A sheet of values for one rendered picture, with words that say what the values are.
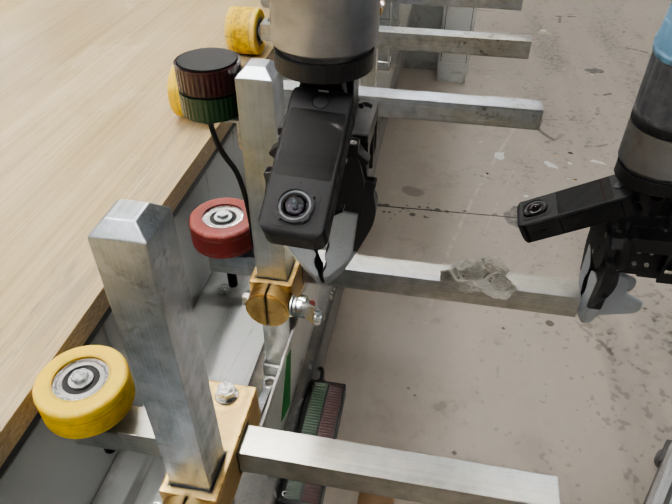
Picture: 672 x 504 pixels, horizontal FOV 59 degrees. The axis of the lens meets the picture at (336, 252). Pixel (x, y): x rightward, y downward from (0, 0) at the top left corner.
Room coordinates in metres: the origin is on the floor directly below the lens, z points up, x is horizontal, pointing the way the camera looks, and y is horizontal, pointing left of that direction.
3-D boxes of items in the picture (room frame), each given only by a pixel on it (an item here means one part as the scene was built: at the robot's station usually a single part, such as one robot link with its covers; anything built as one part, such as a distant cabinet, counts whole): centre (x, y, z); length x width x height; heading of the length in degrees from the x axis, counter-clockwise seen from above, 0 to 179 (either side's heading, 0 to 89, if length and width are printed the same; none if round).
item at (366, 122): (0.42, 0.01, 1.11); 0.09 x 0.08 x 0.12; 169
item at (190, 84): (0.52, 0.12, 1.10); 0.06 x 0.06 x 0.02
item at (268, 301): (0.54, 0.07, 0.85); 0.13 x 0.06 x 0.05; 169
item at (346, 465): (0.29, 0.03, 0.84); 0.43 x 0.03 x 0.04; 79
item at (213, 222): (0.57, 0.13, 0.85); 0.08 x 0.08 x 0.11
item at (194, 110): (0.52, 0.12, 1.08); 0.06 x 0.06 x 0.02
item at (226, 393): (0.34, 0.10, 0.87); 0.02 x 0.02 x 0.01
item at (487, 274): (0.51, -0.16, 0.87); 0.09 x 0.07 x 0.02; 79
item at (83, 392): (0.33, 0.22, 0.85); 0.08 x 0.08 x 0.11
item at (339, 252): (0.42, -0.01, 1.00); 0.06 x 0.03 x 0.09; 169
